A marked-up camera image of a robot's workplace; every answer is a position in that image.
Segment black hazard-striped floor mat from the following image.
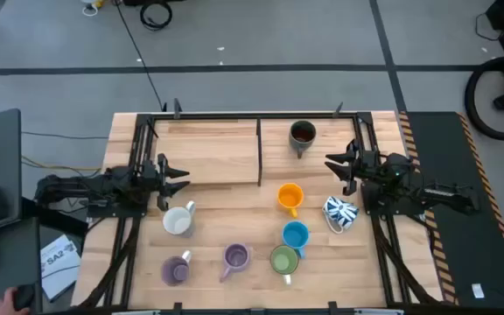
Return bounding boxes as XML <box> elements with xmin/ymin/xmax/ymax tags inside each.
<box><xmin>398</xmin><ymin>110</ymin><xmax>504</xmax><ymax>310</ymax></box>

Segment purple mug white handle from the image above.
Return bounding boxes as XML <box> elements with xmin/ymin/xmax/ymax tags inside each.
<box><xmin>160</xmin><ymin>249</ymin><xmax>193</xmax><ymax>287</ymax></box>

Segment black shelf end post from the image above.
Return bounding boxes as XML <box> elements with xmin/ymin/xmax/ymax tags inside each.
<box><xmin>255</xmin><ymin>117</ymin><xmax>264</xmax><ymax>187</ymax></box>

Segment orange mug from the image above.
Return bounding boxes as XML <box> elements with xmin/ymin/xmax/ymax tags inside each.
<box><xmin>276</xmin><ymin>182</ymin><xmax>305</xmax><ymax>219</ymax></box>

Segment coiled black cable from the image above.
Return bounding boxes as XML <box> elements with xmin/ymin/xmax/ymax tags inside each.
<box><xmin>139</xmin><ymin>0</ymin><xmax>174</xmax><ymax>32</ymax></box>

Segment yellow floor cable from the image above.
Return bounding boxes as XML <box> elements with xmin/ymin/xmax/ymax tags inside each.
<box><xmin>20</xmin><ymin>155</ymin><xmax>104</xmax><ymax>172</ymax></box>

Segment orange black vacuum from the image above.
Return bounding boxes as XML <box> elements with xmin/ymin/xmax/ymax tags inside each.
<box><xmin>464</xmin><ymin>55</ymin><xmax>504</xmax><ymax>142</ymax></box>

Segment white printed booklet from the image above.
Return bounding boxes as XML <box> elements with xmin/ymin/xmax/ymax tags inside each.
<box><xmin>39</xmin><ymin>234</ymin><xmax>82</xmax><ymax>303</ymax></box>

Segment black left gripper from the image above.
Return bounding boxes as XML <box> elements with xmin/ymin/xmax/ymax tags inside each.
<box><xmin>140</xmin><ymin>152</ymin><xmax>191</xmax><ymax>212</ymax></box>

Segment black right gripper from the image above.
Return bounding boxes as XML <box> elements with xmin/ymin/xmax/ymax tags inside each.
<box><xmin>324</xmin><ymin>139</ymin><xmax>383</xmax><ymax>197</ymax></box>

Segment black computer mouse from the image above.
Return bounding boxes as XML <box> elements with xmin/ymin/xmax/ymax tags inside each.
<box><xmin>13</xmin><ymin>283</ymin><xmax>37</xmax><ymax>312</ymax></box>

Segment long black floor cable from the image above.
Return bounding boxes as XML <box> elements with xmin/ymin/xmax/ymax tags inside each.
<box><xmin>111</xmin><ymin>0</ymin><xmax>165</xmax><ymax>113</ymax></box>

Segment green mug white handle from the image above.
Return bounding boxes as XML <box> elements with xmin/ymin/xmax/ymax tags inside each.
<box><xmin>269</xmin><ymin>244</ymin><xmax>300</xmax><ymax>286</ymax></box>

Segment person's hand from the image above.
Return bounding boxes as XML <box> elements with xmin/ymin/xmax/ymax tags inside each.
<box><xmin>0</xmin><ymin>286</ymin><xmax>30</xmax><ymax>315</ymax></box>

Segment dark grey mug brown inside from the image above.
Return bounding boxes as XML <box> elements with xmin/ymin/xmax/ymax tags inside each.
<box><xmin>288</xmin><ymin>120</ymin><xmax>318</xmax><ymax>159</ymax></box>

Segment blue white patterned mug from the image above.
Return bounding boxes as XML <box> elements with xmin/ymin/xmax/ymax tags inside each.
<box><xmin>321</xmin><ymin>195</ymin><xmax>361</xmax><ymax>235</ymax></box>

